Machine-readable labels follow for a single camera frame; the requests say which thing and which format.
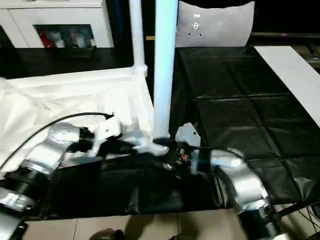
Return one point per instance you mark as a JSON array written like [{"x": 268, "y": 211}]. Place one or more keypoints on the black work mat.
[{"x": 240, "y": 110}]

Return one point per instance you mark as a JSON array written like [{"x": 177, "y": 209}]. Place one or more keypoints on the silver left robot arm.
[{"x": 55, "y": 145}]

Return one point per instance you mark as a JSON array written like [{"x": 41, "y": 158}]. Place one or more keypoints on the black cabinet with gold label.
[{"x": 122, "y": 25}]

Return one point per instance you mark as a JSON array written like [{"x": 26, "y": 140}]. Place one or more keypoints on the white plastic table top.
[{"x": 75, "y": 95}]

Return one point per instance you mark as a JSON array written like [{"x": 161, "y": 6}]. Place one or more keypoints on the white cabinet with glass doors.
[{"x": 60, "y": 15}]

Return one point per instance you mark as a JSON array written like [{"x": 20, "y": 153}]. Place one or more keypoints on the black stand leg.
[{"x": 295, "y": 209}]

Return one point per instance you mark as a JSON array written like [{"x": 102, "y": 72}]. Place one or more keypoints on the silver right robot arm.
[{"x": 240, "y": 182}]

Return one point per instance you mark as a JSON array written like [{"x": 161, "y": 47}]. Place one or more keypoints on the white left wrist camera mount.
[{"x": 107, "y": 130}]

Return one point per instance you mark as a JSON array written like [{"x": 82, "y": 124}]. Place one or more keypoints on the flat white board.
[{"x": 295, "y": 75}]

